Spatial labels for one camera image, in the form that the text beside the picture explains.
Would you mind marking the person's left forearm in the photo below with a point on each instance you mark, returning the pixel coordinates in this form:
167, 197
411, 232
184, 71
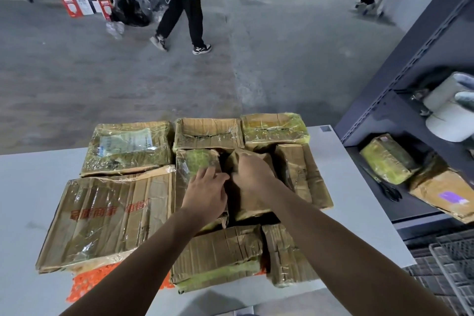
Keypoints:
140, 271

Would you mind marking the large taped carton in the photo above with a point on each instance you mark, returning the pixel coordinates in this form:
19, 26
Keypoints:
103, 215

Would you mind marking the tall red white carton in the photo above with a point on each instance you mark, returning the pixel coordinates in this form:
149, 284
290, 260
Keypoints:
72, 4

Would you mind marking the person's right hand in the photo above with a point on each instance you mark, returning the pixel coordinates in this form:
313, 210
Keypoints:
255, 178

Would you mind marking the person's left hand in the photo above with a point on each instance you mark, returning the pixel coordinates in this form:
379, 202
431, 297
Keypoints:
205, 197

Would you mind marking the black rubbish bag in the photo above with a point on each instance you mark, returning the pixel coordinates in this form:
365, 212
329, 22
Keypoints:
129, 14

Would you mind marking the orange perforated plastic mat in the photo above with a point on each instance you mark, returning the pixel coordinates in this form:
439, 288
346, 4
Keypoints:
85, 282

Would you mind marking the yellow parcel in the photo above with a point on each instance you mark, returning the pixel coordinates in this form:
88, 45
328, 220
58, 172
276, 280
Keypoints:
387, 160

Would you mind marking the person's right forearm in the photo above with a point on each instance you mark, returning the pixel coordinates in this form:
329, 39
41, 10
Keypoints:
351, 264

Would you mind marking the grey square table sticker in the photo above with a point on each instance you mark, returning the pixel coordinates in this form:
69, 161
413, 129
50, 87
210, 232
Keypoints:
325, 128

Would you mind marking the dark blue metal shelf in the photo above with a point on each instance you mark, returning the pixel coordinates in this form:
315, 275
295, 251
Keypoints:
389, 86

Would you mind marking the taped parcel with white label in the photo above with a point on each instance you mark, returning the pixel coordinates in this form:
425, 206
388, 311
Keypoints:
126, 149

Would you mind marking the white table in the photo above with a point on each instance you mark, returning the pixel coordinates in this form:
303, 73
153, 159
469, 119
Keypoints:
29, 186

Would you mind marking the yellow-green taped parcel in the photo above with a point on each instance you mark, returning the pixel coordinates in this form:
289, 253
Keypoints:
274, 128

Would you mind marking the grey plastic lattice crate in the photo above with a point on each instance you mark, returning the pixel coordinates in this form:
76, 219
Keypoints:
426, 278

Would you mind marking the white tape roll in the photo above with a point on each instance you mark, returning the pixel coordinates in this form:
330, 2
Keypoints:
442, 90

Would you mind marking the small red white carton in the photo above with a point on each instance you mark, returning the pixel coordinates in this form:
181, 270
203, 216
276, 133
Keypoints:
106, 10

